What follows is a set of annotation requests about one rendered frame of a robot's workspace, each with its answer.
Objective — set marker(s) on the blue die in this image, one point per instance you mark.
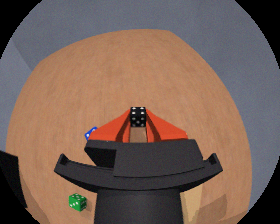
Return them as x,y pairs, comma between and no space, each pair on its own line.
88,133

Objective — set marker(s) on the tan square mat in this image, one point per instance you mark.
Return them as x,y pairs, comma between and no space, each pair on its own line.
190,201

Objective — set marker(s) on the green die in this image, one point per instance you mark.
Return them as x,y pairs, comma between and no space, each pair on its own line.
77,202

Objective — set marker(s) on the black die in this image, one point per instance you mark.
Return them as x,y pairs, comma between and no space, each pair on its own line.
138,117

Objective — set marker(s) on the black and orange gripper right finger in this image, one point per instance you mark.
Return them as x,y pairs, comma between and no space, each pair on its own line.
161,131

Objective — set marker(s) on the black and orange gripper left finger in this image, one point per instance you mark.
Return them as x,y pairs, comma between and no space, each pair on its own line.
114,130

